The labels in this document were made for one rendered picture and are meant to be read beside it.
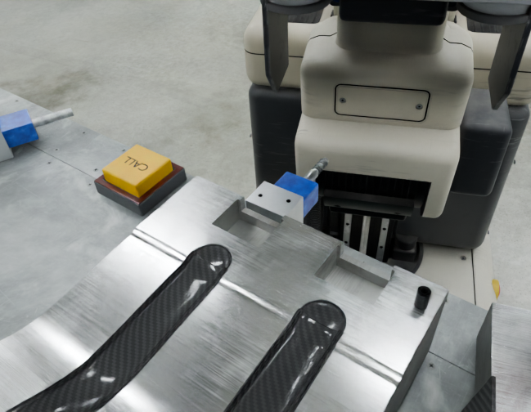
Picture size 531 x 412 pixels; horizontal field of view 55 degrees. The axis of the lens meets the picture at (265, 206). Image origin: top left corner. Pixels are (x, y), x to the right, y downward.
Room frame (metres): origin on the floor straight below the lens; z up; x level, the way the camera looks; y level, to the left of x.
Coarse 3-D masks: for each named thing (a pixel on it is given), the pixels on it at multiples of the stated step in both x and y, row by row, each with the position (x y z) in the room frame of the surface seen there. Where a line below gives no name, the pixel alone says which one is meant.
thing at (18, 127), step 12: (0, 120) 0.60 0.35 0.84; (12, 120) 0.59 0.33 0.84; (24, 120) 0.59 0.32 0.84; (36, 120) 0.60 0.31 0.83; (48, 120) 0.61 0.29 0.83; (0, 132) 0.56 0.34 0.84; (12, 132) 0.57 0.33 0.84; (24, 132) 0.58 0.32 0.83; (36, 132) 0.59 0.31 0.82; (0, 144) 0.56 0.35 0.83; (12, 144) 0.57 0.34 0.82; (0, 156) 0.56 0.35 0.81; (12, 156) 0.56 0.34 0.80
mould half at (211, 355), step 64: (192, 192) 0.37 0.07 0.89; (128, 256) 0.29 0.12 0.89; (256, 256) 0.28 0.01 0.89; (320, 256) 0.27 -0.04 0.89; (64, 320) 0.23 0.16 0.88; (192, 320) 0.22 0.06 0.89; (256, 320) 0.22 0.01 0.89; (384, 320) 0.21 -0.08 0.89; (0, 384) 0.17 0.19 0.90; (128, 384) 0.17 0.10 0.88; (192, 384) 0.17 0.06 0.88; (320, 384) 0.16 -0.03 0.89; (384, 384) 0.16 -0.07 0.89
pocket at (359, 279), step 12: (336, 252) 0.28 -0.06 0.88; (324, 264) 0.27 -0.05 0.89; (336, 264) 0.28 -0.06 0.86; (348, 264) 0.28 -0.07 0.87; (360, 264) 0.27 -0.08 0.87; (324, 276) 0.27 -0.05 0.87; (336, 276) 0.27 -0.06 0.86; (348, 276) 0.27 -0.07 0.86; (360, 276) 0.27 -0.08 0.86; (372, 276) 0.26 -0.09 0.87; (384, 276) 0.26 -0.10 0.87; (348, 288) 0.26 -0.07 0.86; (360, 288) 0.26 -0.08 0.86; (372, 288) 0.26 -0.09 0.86; (384, 288) 0.26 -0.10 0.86; (372, 300) 0.24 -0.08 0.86
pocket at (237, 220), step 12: (240, 204) 0.35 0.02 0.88; (228, 216) 0.34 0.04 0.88; (240, 216) 0.35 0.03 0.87; (252, 216) 0.34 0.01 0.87; (228, 228) 0.34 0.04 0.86; (240, 228) 0.34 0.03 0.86; (252, 228) 0.34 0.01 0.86; (264, 228) 0.33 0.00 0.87; (276, 228) 0.32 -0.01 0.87; (252, 240) 0.32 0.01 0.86; (264, 240) 0.32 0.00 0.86
